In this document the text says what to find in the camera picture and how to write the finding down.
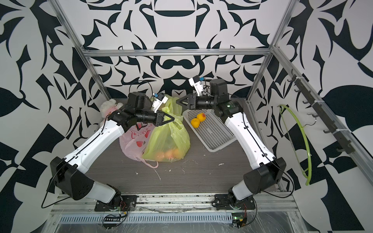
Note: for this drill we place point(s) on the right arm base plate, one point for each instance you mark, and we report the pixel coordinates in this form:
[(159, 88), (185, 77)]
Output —
[(229, 202)]

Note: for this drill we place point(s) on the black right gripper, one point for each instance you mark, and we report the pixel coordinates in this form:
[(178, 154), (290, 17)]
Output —
[(193, 102)]

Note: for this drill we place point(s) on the black wall hook rail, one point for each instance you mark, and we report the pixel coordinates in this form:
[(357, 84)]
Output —
[(324, 113)]

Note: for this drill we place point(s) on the yellow fruit upper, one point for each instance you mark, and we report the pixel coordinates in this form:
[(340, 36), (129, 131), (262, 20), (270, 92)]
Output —
[(201, 117)]

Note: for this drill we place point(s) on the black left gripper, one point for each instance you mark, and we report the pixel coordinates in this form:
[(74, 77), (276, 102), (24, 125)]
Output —
[(160, 118)]

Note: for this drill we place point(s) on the yellow fruit lower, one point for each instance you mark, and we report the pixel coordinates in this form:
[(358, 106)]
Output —
[(195, 123)]

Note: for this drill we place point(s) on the green hoop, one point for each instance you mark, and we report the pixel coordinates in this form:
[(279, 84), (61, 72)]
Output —
[(307, 173)]

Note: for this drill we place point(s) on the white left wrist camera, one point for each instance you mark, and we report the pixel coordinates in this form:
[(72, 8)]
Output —
[(159, 99)]

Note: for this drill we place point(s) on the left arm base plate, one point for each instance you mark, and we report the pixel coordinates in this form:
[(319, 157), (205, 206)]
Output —
[(120, 204)]

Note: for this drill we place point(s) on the white perforated plastic basket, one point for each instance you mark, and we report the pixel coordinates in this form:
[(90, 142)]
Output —
[(212, 132)]

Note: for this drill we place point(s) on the white plush bear pink shirt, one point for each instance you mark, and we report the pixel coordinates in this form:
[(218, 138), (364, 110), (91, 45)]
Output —
[(109, 106)]

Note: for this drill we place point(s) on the black connector block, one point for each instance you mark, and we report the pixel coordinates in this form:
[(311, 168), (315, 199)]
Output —
[(112, 221)]

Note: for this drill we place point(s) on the green avocado print plastic bag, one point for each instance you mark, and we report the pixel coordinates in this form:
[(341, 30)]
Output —
[(173, 107)]

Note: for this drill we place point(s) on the green circuit board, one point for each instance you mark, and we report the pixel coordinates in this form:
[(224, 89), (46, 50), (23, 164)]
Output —
[(239, 220)]

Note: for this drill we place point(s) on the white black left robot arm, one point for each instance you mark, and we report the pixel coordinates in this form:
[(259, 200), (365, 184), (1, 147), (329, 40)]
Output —
[(69, 173)]

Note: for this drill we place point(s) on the red peach basket front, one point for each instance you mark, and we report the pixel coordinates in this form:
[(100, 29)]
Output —
[(168, 155)]

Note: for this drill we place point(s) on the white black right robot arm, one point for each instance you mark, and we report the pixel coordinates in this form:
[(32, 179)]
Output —
[(267, 170)]

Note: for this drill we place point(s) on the yellow fruit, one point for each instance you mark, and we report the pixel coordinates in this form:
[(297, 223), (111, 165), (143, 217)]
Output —
[(201, 117), (195, 123)]

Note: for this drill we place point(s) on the pink apple print plastic bag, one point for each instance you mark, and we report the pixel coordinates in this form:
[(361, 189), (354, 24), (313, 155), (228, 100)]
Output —
[(134, 142)]

